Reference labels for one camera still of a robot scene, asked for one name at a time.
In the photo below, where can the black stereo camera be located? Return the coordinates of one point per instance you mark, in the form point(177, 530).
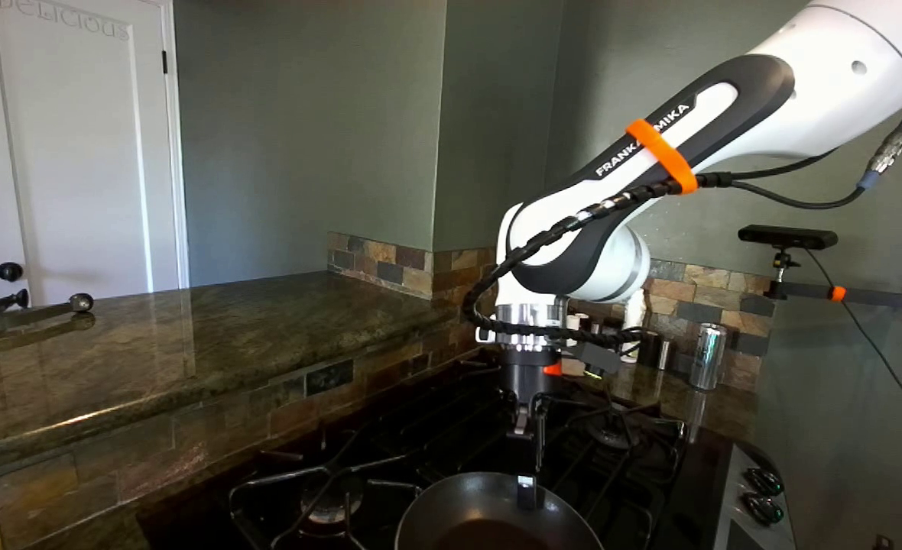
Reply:
point(786, 237)

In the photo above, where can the camera mount with orange knobs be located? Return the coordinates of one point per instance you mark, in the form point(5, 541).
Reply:
point(880, 297)

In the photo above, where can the black stove knob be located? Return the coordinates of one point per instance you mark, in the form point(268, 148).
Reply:
point(762, 477)
point(762, 509)

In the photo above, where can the silver drink can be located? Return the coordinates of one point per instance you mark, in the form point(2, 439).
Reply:
point(707, 354)

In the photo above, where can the white panel door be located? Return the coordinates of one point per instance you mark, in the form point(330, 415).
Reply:
point(72, 153)

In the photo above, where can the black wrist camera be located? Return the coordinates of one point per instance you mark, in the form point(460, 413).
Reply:
point(590, 358)

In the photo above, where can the backsplash power outlet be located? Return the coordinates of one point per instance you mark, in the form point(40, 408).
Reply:
point(328, 376)

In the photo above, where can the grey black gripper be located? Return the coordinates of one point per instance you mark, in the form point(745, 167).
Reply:
point(530, 374)

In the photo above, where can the black gas stove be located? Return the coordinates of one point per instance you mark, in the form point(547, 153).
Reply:
point(315, 491)

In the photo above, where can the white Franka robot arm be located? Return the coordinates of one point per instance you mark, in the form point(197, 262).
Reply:
point(827, 80)

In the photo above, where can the dark mug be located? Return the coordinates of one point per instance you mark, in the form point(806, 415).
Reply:
point(659, 352)

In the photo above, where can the black door knob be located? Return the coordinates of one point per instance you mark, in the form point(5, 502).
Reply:
point(11, 274)

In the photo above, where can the dark nonstick frying pan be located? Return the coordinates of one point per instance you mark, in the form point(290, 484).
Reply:
point(450, 509)

